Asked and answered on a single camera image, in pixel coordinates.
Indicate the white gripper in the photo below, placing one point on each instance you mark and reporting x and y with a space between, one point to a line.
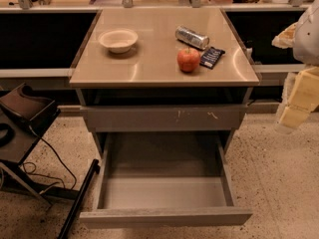
308 39

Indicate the red apple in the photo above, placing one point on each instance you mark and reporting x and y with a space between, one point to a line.
188 59

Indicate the closed grey top drawer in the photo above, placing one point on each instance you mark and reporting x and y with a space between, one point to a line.
163 118

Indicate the grey drawer cabinet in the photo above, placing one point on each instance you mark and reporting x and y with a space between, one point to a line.
148 74

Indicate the open grey middle drawer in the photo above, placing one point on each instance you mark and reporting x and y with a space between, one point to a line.
164 179

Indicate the dark blue snack packet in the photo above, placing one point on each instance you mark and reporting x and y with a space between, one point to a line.
210 57

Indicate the silver soda can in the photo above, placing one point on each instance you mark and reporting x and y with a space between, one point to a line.
191 38

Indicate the white paper bowl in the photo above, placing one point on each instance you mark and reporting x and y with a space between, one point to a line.
118 41

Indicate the black bar on floor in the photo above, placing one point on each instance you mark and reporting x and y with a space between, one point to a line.
94 169

